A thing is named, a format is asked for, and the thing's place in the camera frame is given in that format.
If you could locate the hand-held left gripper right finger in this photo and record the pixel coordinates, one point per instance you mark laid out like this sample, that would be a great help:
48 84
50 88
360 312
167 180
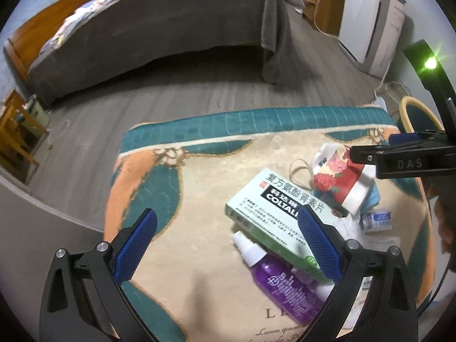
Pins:
319 245

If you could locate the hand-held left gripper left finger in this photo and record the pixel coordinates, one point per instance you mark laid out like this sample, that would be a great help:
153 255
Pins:
133 245

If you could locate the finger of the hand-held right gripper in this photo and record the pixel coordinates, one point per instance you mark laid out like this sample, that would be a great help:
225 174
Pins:
363 155
404 138

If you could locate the teal bin with yellow rim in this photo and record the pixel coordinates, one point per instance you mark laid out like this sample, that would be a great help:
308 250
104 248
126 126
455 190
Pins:
416 114

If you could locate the red floral pouch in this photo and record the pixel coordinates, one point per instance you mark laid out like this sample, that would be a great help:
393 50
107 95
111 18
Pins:
335 174

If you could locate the blue face mask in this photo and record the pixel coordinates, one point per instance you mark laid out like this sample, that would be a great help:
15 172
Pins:
372 196

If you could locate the purple spray bottle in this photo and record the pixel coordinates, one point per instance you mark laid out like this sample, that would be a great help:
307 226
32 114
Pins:
281 285

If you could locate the green medicine box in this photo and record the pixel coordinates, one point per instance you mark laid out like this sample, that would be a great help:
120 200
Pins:
270 213

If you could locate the small blue and white box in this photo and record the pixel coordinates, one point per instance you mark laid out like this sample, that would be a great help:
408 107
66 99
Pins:
377 221

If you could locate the person's right forearm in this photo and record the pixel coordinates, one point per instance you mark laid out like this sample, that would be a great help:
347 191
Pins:
447 228

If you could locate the teal and orange printed mat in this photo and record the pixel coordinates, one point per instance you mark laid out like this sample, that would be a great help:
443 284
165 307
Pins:
213 185

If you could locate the white air purifier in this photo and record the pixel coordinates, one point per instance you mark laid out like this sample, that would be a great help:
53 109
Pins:
359 17

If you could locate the wooden cabinet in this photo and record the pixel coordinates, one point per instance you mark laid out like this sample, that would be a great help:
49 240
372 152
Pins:
327 3

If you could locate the light green container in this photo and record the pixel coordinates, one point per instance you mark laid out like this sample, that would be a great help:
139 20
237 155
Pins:
35 117

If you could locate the wooden nightstand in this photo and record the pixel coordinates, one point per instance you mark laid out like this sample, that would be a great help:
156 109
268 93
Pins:
14 131

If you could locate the bed with grey bedspread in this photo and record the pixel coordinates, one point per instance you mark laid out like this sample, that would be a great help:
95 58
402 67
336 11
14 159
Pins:
160 17

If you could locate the wooden headboard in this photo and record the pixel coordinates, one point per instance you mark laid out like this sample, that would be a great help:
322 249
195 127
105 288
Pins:
35 32

